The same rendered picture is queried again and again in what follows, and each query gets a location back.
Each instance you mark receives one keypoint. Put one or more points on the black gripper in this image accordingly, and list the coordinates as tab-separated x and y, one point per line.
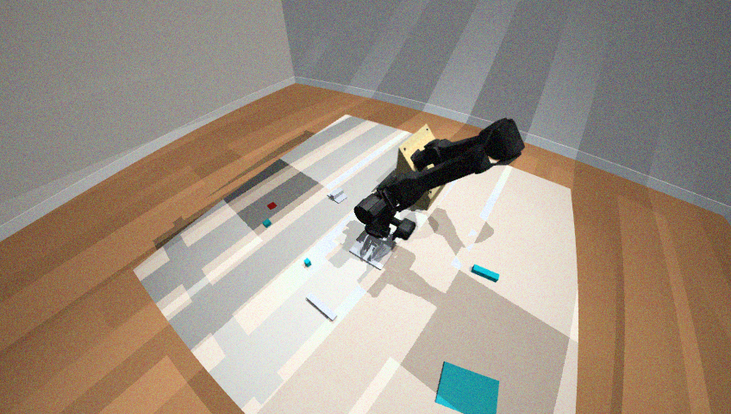
404	229

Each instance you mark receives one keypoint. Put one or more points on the white flat bar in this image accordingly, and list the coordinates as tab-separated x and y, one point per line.
321	307

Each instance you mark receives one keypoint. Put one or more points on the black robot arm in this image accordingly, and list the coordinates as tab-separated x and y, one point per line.
452	160

